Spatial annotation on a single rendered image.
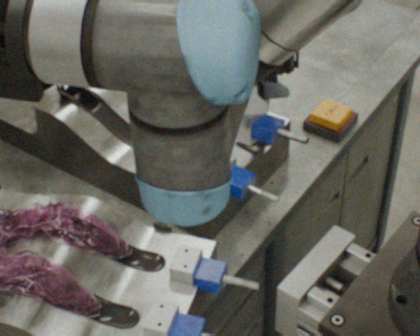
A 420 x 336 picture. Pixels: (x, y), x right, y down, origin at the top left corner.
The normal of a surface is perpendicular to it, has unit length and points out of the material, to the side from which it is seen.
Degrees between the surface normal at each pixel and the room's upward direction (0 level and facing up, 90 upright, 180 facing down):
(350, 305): 0
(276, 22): 87
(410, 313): 72
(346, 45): 0
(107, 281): 22
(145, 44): 62
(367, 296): 0
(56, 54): 80
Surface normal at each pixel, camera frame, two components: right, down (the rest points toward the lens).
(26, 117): -0.04, -0.74
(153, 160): -0.52, 0.58
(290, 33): 0.04, 0.83
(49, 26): -0.21, 0.10
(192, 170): 0.29, 0.63
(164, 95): -0.15, 0.66
